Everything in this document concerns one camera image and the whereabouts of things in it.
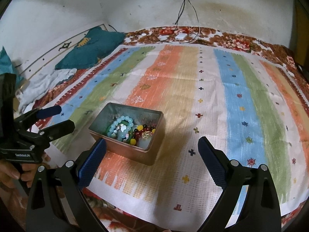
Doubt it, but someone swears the green jade bangle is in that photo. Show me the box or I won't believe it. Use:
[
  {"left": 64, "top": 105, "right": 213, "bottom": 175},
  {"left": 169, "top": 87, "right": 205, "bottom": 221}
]
[{"left": 105, "top": 118, "right": 137, "bottom": 143}]

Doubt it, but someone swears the yellow and black bead bracelet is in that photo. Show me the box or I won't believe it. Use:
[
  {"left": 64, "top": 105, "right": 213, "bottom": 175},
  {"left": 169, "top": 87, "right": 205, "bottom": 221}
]
[{"left": 129, "top": 124, "right": 156, "bottom": 146}]

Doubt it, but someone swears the metal jewelry tin box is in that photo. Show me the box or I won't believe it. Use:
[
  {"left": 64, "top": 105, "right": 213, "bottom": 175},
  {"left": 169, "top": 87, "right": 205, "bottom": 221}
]
[{"left": 88, "top": 103, "right": 165, "bottom": 165}]

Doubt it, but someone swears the dark red bead bracelet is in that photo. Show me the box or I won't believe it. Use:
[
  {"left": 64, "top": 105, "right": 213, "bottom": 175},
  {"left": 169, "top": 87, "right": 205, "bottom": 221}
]
[{"left": 133, "top": 125, "right": 156, "bottom": 141}]

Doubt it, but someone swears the light blue bead bracelet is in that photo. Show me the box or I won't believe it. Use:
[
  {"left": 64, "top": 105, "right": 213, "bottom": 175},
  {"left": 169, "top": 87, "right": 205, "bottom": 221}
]
[{"left": 106, "top": 115, "right": 134, "bottom": 142}]

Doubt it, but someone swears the left hand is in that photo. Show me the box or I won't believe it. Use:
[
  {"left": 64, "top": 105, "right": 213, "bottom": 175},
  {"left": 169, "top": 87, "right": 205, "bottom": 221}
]
[{"left": 1, "top": 159, "right": 40, "bottom": 192}]

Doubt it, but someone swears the white crumpled cloth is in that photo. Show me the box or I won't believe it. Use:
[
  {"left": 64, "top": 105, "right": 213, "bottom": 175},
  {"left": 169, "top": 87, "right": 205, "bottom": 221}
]
[{"left": 18, "top": 69, "right": 77, "bottom": 113}]

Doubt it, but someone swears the striped colourful mat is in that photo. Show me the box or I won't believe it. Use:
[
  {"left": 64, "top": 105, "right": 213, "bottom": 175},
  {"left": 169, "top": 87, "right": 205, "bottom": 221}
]
[{"left": 37, "top": 44, "right": 308, "bottom": 231}]

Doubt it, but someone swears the teal quilted pillow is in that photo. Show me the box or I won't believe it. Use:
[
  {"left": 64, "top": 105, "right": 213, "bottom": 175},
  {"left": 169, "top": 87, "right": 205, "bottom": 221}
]
[{"left": 55, "top": 26, "right": 125, "bottom": 70}]

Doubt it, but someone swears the white charger adapter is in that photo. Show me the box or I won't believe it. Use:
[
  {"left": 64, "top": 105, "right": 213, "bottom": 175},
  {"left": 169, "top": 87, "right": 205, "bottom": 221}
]
[{"left": 175, "top": 33, "right": 188, "bottom": 40}]

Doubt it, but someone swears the white cable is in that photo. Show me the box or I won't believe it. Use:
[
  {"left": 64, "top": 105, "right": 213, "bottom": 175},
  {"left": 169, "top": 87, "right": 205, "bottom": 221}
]
[{"left": 180, "top": 0, "right": 201, "bottom": 45}]

